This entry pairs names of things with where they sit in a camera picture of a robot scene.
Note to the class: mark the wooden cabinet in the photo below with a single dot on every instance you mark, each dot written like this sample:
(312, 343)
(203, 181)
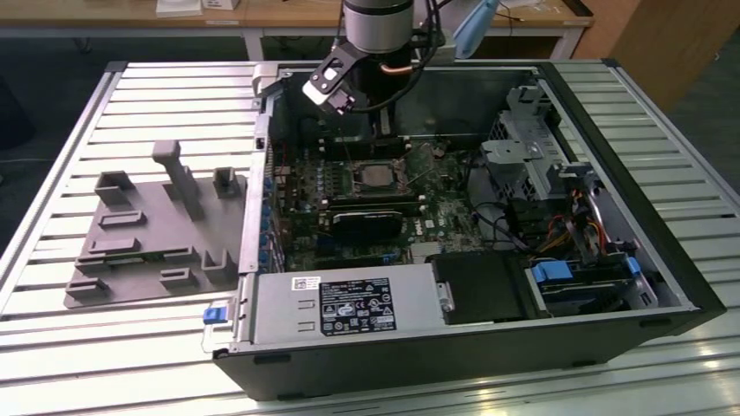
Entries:
(664, 43)

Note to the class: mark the grey power supply unit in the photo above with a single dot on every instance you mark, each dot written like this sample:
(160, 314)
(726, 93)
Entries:
(290, 312)

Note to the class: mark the wooden desk white frame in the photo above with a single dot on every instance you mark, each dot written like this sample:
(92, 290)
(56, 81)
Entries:
(115, 21)

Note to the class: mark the black open PC case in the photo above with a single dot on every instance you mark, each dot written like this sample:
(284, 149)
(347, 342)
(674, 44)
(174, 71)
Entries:
(404, 368)

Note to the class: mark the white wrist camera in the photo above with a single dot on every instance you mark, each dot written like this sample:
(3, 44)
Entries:
(330, 82)

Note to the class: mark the blue disk carrier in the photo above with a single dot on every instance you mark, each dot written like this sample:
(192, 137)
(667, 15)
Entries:
(550, 273)

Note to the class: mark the black graphics card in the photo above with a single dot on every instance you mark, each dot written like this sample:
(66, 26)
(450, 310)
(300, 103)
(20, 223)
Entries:
(364, 225)

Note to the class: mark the black RAM slot bank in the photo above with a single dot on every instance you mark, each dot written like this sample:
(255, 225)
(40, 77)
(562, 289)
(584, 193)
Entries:
(376, 201)
(359, 149)

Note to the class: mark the small silver heatsink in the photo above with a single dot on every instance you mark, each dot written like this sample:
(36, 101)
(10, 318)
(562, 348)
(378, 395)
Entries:
(427, 252)

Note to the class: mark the perforated metal drive cage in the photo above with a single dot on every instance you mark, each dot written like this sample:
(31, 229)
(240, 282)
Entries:
(520, 173)

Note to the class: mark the white cardboard box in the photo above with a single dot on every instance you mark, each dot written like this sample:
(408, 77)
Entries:
(179, 8)

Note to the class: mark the green motherboard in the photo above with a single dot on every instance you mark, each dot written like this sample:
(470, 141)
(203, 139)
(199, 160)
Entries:
(451, 208)

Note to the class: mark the silver square CPU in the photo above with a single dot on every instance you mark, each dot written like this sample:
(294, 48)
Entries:
(375, 175)

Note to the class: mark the small blue bay clip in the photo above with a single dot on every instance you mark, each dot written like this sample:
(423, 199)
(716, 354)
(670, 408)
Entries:
(632, 267)

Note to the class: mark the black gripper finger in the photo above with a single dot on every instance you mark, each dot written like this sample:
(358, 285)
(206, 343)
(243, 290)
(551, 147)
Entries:
(383, 128)

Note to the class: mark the black CPU socket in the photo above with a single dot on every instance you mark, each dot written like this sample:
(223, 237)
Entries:
(351, 180)

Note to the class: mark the blue case latch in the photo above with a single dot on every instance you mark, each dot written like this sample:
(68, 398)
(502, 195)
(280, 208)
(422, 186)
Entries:
(215, 315)

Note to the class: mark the grey plastic parts rack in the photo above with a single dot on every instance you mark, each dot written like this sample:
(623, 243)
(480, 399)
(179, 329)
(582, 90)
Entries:
(150, 225)

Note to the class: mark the black drive box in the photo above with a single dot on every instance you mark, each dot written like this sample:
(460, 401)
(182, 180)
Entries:
(480, 286)

